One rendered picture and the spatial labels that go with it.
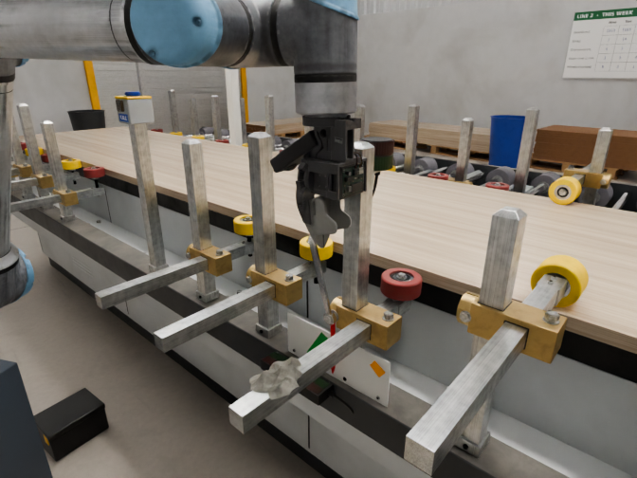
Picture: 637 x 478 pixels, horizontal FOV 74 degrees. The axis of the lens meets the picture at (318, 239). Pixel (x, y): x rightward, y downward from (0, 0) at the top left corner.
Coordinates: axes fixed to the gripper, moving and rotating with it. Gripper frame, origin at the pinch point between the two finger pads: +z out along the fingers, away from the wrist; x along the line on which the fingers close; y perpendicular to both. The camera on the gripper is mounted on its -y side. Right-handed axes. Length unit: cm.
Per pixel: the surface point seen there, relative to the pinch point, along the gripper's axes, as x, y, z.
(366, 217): 7.9, 4.1, -2.5
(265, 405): -19.8, 7.4, 17.0
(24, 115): 7, -171, -13
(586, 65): 733, -113, -34
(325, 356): -6.9, 7.2, 16.2
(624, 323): 28, 41, 13
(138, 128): 7, -72, -13
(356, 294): 6.0, 3.7, 11.7
